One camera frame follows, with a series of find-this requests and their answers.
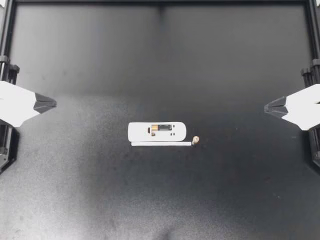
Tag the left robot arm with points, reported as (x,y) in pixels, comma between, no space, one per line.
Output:
(10,150)

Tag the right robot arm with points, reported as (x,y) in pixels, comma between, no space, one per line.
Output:
(315,150)

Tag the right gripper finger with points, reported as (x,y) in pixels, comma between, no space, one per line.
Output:
(303,116)
(302,97)

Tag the white remote control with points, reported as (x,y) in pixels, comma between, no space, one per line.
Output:
(137,132)

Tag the black and gold battery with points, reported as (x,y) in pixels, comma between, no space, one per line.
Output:
(162,127)
(196,139)

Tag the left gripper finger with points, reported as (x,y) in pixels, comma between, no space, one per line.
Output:
(17,91)
(17,112)

